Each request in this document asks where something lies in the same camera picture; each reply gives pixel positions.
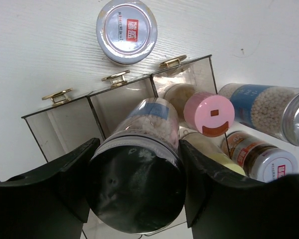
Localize pink cap spice bottle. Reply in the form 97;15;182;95
163;83;235;138

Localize silver lid jar blue label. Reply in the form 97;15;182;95
218;83;299;147

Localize white lid jar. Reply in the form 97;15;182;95
96;0;158;65
221;131;298;182

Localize white lid jar right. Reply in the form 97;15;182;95
221;131;298;182

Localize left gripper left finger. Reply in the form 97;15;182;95
0;138;100;239

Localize yellow cap white bottle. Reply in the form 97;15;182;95
178;127;246;176

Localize right clear organizer tray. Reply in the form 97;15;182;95
149;54;232;160

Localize white lid jar rear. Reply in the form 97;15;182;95
96;0;158;65

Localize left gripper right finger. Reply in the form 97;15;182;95
179;140;299;239

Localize left clear organizer tray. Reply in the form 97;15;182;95
21;88;105;162

